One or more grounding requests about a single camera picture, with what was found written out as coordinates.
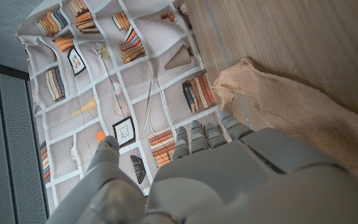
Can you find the printed bookshelf backdrop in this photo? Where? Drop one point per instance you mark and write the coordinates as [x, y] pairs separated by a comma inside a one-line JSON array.
[[113, 74]]

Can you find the dark perforated partition panel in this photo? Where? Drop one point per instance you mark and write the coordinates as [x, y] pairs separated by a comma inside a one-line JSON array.
[[5, 146]]

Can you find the tan nylon stocking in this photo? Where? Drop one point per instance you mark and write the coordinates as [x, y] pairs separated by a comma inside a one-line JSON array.
[[300, 105]]

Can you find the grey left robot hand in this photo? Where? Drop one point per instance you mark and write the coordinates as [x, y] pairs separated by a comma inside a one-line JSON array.
[[228, 183]]

